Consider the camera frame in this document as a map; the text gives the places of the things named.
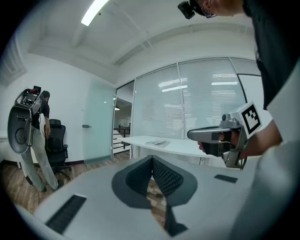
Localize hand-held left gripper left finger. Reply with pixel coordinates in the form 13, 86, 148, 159
34, 154, 169, 240

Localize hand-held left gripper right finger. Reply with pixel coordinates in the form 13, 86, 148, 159
151, 154, 257, 240

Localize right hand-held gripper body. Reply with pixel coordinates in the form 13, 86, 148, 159
202, 101, 262, 170

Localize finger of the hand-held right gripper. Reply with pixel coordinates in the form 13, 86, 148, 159
187, 126, 233, 143

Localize yellow-green cover book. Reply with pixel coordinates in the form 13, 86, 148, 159
145, 138, 171, 149

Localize person's right forearm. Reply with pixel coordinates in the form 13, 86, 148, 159
239, 119, 284, 160

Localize person's right hand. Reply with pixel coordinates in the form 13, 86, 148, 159
197, 129, 242, 153

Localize glass panel with white blinds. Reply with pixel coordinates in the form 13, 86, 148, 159
231, 57, 262, 76
132, 64, 183, 139
178, 58, 246, 139

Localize whiteboard on black stand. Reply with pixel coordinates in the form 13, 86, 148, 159
237, 73, 267, 111

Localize black office chair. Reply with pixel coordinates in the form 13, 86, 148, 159
44, 119, 73, 181

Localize dark stair railing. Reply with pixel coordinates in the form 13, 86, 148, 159
118, 125, 131, 141

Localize person's black clothing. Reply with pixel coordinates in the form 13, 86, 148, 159
243, 0, 300, 111

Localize frosted glass door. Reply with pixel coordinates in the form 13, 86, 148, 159
82, 78, 117, 165

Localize person's head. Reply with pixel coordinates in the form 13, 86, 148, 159
189, 0, 249, 18

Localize person's glasses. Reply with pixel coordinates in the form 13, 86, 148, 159
196, 4, 218, 19

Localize long ceiling light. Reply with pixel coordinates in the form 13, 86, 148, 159
80, 0, 110, 27

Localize black head-mounted camera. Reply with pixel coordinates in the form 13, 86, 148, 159
177, 0, 196, 20

